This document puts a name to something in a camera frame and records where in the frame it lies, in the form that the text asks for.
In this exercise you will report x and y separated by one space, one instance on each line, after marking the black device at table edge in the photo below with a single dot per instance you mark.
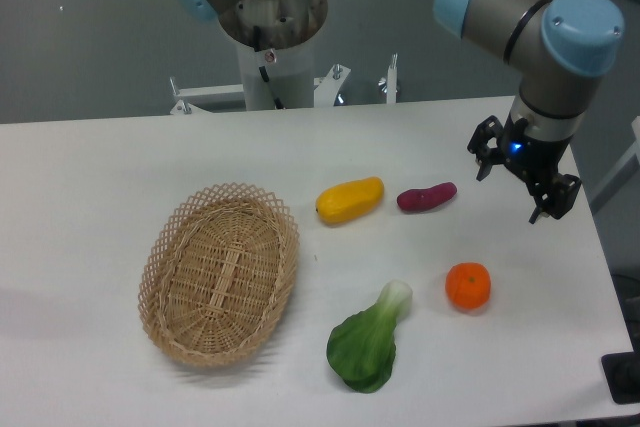
622 375

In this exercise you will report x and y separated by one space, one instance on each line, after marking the white metal frame bracket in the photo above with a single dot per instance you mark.
262 89

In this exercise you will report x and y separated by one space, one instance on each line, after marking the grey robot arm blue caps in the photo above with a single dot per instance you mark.
562 48

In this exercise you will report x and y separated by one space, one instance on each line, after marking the woven wicker basket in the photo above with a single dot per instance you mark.
219 276

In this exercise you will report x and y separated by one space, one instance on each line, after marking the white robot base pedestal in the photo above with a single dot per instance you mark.
274 32

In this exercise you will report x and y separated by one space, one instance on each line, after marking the yellow mango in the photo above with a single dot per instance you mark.
350 200

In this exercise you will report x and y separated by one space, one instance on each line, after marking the purple sweet potato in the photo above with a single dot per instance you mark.
422 200

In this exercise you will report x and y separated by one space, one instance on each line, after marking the orange tangerine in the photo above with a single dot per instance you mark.
468 285

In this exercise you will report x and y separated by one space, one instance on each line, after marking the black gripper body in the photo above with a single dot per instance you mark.
528 158

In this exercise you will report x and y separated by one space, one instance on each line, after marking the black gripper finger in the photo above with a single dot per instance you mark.
485 146
554 195

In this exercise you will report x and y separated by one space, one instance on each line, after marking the green bok choy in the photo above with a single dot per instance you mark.
362 350

